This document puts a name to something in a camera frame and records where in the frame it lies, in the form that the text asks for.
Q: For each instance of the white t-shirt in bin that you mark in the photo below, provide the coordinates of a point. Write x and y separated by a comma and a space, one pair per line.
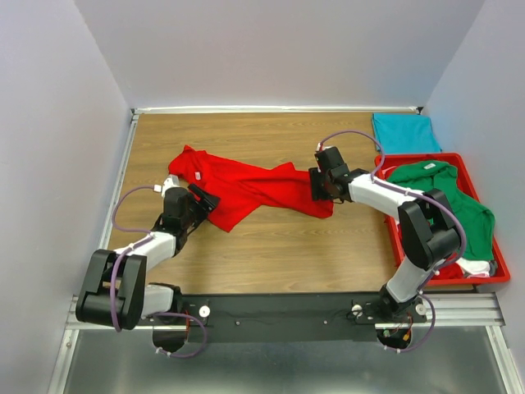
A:
475, 268

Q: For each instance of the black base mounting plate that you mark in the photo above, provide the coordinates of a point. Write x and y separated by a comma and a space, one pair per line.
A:
270, 318

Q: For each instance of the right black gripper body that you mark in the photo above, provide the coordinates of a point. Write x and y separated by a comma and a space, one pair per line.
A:
327, 181

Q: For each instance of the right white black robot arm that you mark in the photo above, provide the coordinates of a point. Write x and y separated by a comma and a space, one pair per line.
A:
430, 232

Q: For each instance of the red t-shirt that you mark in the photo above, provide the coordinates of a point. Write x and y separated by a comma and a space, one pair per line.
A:
242, 188
449, 271

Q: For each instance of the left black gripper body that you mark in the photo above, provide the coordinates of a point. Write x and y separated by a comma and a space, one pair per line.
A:
196, 213

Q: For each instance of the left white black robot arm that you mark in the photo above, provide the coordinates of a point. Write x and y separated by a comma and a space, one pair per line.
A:
114, 292

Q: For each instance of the aluminium rail frame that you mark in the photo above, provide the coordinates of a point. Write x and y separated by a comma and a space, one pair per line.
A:
278, 250

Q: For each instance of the folded blue t-shirt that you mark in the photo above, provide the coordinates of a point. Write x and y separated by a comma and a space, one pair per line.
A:
403, 133

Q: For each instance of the green t-shirt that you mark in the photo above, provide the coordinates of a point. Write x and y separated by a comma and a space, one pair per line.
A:
477, 220

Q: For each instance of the red t-shirt in bin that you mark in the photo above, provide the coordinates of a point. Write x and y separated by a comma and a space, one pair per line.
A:
449, 271

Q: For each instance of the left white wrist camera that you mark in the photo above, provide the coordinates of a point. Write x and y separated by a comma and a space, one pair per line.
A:
170, 182

